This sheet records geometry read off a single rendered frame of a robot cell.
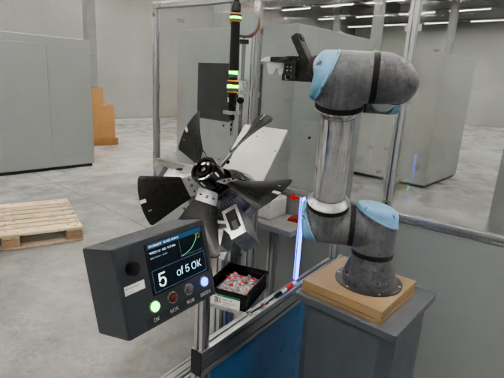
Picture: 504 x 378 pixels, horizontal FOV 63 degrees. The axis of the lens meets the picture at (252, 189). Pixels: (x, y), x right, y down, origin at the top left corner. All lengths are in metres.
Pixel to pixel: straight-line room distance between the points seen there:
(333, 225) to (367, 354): 0.35
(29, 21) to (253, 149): 12.59
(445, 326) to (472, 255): 0.39
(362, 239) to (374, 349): 0.28
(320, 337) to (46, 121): 6.40
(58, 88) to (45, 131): 0.71
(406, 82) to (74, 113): 6.70
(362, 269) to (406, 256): 0.99
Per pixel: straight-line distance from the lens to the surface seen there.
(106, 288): 0.90
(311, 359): 1.32
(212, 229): 1.65
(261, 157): 1.98
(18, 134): 7.11
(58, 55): 7.28
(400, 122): 2.07
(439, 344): 2.32
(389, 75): 0.96
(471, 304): 2.19
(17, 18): 14.18
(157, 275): 0.92
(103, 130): 9.89
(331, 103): 0.98
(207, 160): 1.73
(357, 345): 1.21
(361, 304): 1.15
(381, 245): 1.18
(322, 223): 1.14
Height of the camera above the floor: 1.59
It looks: 15 degrees down
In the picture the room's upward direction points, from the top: 3 degrees clockwise
